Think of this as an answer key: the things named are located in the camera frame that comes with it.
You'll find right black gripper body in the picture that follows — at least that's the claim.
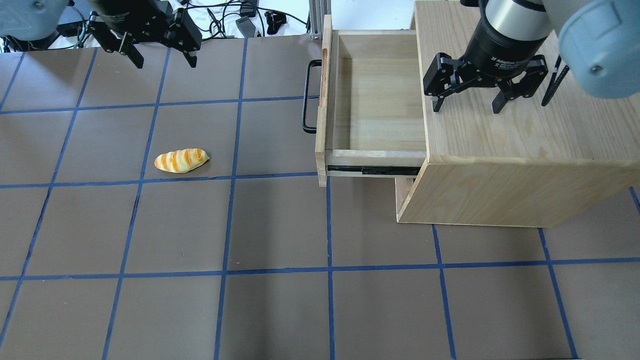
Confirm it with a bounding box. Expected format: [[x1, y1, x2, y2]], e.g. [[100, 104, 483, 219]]
[[459, 0, 553, 88]]

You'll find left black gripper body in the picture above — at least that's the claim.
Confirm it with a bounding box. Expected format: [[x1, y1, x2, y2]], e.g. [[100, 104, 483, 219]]
[[88, 0, 173, 45]]

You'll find wooden drawer black handle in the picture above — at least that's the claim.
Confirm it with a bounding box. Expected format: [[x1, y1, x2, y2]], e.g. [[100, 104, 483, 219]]
[[301, 14, 429, 188]]

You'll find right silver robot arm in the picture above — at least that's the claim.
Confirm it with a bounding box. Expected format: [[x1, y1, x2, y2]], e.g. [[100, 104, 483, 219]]
[[422, 0, 640, 114]]

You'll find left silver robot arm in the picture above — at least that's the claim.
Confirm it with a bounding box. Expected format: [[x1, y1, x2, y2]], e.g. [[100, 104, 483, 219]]
[[0, 0, 202, 69]]

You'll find wooden drawer cabinet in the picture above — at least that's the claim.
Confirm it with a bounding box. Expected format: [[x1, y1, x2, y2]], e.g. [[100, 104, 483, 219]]
[[395, 0, 640, 229]]

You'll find toy bread loaf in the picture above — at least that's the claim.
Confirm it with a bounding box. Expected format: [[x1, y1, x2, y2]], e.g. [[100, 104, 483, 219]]
[[153, 148, 210, 174]]

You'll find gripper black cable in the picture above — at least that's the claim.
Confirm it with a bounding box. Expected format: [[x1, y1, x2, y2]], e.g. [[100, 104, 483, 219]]
[[541, 56, 571, 107]]

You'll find aluminium frame post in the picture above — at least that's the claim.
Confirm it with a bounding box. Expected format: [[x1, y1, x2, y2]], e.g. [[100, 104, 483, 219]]
[[306, 0, 332, 40]]

